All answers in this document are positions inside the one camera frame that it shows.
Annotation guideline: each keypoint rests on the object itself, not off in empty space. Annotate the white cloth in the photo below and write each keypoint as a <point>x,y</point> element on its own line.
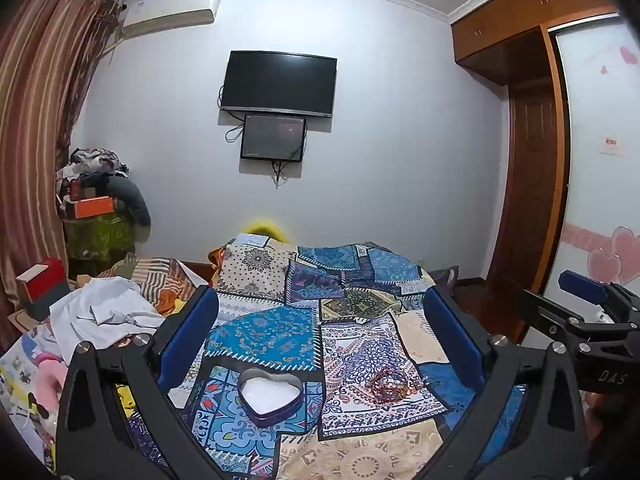
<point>100,310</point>

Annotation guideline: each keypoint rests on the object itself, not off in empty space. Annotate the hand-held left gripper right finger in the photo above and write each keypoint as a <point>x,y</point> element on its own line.
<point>452,340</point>

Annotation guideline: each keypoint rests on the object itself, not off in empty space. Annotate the yellow printed cloth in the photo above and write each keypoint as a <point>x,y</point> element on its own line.
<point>125,400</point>

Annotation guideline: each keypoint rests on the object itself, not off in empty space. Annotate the grey bag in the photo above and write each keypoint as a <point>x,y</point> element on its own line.
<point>131,200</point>

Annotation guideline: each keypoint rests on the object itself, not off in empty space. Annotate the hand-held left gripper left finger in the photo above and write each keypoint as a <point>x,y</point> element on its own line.
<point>191,340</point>

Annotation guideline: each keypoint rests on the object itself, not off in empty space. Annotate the cartoon print bag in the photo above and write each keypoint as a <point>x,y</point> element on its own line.
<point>20,400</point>

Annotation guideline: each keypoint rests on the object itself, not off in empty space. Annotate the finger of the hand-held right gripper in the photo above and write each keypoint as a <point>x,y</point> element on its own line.
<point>555,317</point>
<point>582,286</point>

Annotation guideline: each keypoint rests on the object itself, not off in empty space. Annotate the white air conditioner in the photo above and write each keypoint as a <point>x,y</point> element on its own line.
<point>167,12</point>

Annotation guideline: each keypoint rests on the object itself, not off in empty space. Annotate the red box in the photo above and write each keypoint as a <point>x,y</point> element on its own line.
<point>45,280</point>

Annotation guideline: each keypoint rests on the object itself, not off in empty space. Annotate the orange box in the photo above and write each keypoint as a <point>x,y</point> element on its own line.
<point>90,207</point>

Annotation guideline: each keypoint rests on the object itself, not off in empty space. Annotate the small black wall monitor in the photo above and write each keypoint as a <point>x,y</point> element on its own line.
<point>272,137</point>

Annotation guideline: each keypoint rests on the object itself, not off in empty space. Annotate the purple heart-shaped tin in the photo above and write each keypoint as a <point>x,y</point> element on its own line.
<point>270,397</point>

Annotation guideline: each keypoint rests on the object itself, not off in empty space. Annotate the orange striped bedding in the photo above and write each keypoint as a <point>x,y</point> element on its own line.
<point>155,280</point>

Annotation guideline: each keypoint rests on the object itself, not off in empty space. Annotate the patchwork blanket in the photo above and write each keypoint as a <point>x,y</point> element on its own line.
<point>300,340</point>

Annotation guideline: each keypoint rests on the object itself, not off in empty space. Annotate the pile of clothes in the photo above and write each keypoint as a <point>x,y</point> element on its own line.
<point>92,162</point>

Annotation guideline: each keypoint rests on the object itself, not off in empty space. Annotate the white heart-print sliding door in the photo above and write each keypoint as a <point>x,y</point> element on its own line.
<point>595,200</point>

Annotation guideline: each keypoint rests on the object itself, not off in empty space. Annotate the striped brown curtain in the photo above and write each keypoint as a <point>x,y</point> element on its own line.
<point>35,110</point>

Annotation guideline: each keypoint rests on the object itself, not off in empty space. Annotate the wall-mounted black television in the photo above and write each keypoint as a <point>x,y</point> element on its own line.
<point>277,82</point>

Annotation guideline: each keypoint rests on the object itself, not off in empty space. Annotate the yellow pillow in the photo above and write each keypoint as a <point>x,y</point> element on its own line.
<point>265,230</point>

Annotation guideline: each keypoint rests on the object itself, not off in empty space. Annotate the pink cloth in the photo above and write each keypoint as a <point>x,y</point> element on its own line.
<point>50,380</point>

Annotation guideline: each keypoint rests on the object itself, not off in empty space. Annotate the wooden door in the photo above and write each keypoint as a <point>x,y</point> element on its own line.
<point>527,185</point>

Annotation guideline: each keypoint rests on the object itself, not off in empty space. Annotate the wooden wardrobe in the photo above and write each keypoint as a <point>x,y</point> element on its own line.
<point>500,20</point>

